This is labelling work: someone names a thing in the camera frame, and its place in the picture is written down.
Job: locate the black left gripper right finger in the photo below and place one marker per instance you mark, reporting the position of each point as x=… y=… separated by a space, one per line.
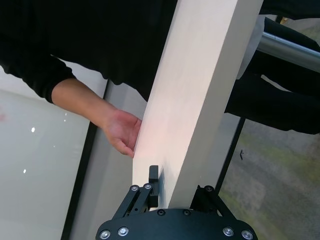
x=207 y=200

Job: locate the white under-table mounting plate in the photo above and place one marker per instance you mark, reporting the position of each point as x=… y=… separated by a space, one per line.
x=250 y=50

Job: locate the small black floor debris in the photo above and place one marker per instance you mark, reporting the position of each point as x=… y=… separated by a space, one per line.
x=241 y=155

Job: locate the grey metal table leg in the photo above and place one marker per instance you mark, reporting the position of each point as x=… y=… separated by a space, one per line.
x=290 y=48

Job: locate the small yellow floor scrap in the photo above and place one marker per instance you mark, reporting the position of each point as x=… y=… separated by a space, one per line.
x=284 y=20

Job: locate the black trousers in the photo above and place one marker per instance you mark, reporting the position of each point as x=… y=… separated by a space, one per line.
x=275 y=107

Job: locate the white table top board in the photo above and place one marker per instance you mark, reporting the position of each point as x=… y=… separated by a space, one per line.
x=190 y=87

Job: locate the person in black shirt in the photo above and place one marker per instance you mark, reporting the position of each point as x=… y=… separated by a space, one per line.
x=100 y=37

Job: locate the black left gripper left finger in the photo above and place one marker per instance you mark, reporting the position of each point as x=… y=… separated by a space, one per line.
x=153 y=190

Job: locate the person right forearm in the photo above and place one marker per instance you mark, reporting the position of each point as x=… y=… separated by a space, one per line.
x=80 y=100

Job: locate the black wall baseboard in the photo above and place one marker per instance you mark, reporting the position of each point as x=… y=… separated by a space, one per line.
x=229 y=155

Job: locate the black framed whiteboard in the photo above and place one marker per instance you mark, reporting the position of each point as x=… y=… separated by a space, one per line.
x=37 y=162

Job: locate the person right hand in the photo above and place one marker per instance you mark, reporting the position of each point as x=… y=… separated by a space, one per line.
x=122 y=130

